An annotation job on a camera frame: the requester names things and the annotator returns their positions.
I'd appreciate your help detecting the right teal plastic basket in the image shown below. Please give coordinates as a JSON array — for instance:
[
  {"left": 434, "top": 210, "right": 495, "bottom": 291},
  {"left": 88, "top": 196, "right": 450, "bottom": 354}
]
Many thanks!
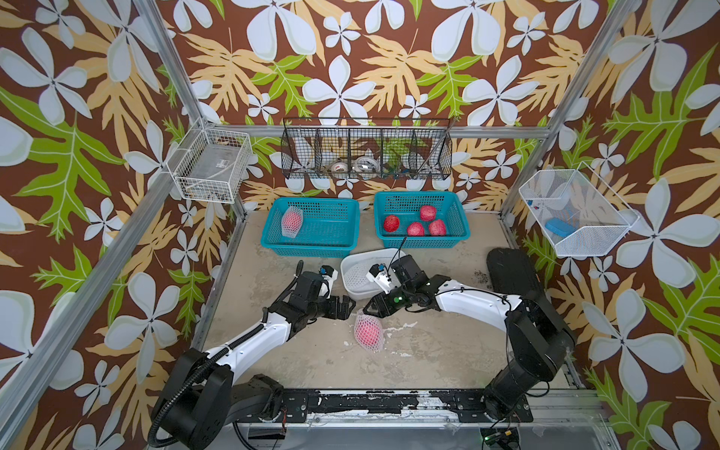
[{"left": 373, "top": 191, "right": 471, "bottom": 249}]

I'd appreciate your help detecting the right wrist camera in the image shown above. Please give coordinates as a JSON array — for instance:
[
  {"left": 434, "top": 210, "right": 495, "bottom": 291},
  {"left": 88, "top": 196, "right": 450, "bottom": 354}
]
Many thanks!
[{"left": 366, "top": 264, "right": 394, "bottom": 294}]

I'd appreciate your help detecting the white wire basket left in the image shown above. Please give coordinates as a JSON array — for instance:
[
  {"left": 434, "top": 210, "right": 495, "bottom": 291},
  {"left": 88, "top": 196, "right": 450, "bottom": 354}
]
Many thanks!
[{"left": 167, "top": 120, "right": 254, "bottom": 204}]

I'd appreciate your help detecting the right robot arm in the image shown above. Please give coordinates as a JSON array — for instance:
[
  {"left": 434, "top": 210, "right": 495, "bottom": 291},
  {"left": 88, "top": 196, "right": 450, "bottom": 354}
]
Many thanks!
[{"left": 364, "top": 255, "right": 577, "bottom": 421}]

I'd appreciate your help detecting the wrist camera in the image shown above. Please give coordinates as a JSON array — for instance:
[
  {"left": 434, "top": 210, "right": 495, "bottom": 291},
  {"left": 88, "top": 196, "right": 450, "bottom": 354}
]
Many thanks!
[
  {"left": 319, "top": 265, "right": 339, "bottom": 299},
  {"left": 366, "top": 264, "right": 394, "bottom": 294}
]

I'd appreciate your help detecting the white plastic tub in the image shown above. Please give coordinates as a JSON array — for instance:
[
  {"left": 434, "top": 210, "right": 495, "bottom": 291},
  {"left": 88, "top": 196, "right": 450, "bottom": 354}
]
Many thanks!
[{"left": 340, "top": 249, "right": 405, "bottom": 301}]

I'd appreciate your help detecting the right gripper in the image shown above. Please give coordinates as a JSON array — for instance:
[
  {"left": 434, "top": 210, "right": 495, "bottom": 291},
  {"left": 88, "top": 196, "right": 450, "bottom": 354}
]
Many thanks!
[{"left": 359, "top": 286, "right": 416, "bottom": 318}]

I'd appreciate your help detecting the red apple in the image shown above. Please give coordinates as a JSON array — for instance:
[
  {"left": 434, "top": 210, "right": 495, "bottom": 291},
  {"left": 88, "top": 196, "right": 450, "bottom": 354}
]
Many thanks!
[
  {"left": 382, "top": 215, "right": 401, "bottom": 234},
  {"left": 406, "top": 222, "right": 426, "bottom": 237}
]

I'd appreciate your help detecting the black wire wall basket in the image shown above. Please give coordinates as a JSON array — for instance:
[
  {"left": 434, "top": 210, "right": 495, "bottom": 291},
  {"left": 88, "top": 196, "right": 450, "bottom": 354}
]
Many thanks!
[{"left": 279, "top": 117, "right": 454, "bottom": 180}]

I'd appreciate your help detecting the black case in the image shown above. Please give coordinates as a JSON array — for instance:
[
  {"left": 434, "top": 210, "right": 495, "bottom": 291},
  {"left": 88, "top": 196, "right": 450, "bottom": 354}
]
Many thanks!
[{"left": 487, "top": 247, "right": 548, "bottom": 302}]

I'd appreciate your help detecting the white wire basket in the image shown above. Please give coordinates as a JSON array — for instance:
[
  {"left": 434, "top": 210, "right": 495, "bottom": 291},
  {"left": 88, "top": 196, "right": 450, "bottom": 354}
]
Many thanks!
[
  {"left": 167, "top": 120, "right": 254, "bottom": 204},
  {"left": 519, "top": 163, "right": 639, "bottom": 258}
]

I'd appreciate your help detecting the left teal plastic basket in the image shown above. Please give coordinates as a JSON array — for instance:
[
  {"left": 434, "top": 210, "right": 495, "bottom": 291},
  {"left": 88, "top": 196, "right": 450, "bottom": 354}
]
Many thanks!
[{"left": 261, "top": 197, "right": 360, "bottom": 258}]

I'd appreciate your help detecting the teal plastic basket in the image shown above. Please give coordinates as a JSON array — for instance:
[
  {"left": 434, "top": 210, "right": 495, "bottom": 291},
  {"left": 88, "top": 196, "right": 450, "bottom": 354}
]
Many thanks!
[
  {"left": 261, "top": 197, "right": 360, "bottom": 258},
  {"left": 373, "top": 191, "right": 471, "bottom": 249}
]

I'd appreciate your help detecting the tape roll in wire basket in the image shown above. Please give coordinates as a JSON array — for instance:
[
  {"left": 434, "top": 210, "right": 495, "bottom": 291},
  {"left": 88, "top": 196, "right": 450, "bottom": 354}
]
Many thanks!
[{"left": 328, "top": 161, "right": 349, "bottom": 176}]

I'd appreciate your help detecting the silver object in wire basket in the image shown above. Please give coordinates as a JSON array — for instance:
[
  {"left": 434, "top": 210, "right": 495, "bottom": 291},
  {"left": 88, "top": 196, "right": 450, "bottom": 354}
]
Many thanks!
[{"left": 352, "top": 156, "right": 380, "bottom": 174}]

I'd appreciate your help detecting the blue object in basket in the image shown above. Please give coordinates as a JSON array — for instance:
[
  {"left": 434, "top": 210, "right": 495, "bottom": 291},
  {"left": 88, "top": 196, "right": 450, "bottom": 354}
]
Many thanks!
[{"left": 546, "top": 217, "right": 577, "bottom": 238}]

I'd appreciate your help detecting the white wire basket right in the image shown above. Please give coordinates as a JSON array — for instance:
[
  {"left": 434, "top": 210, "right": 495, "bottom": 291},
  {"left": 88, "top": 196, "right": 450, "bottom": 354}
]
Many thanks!
[{"left": 519, "top": 163, "right": 639, "bottom": 258}]

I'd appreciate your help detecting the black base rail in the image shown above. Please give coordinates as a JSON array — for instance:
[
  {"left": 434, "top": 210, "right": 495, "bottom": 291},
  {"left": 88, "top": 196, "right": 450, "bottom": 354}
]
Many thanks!
[{"left": 269, "top": 387, "right": 534, "bottom": 424}]

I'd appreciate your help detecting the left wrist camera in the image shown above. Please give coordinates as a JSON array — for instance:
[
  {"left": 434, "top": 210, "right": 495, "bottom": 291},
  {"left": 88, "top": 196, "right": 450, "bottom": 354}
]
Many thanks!
[{"left": 319, "top": 265, "right": 339, "bottom": 299}]

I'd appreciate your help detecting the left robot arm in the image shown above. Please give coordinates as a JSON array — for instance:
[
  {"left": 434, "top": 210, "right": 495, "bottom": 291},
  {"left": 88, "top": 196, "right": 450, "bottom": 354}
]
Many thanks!
[{"left": 147, "top": 265, "right": 356, "bottom": 449}]

